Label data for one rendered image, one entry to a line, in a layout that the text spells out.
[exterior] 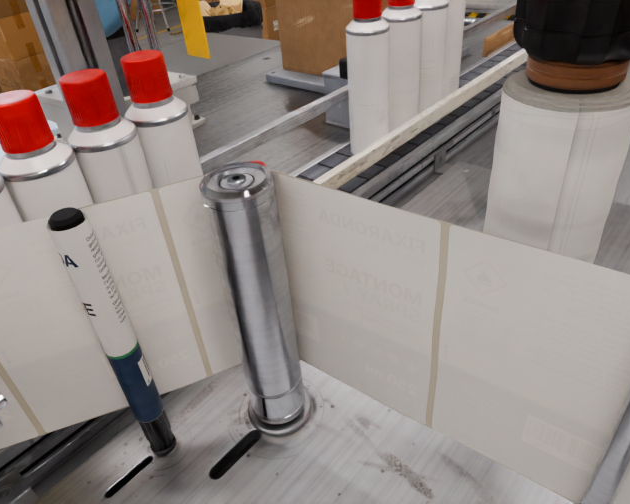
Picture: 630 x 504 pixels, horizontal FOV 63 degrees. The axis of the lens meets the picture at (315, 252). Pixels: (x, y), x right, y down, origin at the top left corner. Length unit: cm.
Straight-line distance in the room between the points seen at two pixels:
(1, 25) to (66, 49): 336
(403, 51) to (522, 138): 35
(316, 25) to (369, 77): 47
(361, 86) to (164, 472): 47
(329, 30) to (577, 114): 78
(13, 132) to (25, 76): 358
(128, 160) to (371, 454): 28
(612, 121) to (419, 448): 24
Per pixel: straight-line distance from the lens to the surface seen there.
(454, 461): 36
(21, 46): 396
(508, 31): 139
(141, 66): 44
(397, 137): 68
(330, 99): 67
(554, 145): 36
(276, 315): 30
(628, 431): 25
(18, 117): 39
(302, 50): 114
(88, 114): 42
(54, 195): 40
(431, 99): 77
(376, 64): 64
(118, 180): 42
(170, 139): 44
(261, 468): 36
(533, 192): 38
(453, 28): 81
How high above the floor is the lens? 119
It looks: 36 degrees down
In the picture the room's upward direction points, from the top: 6 degrees counter-clockwise
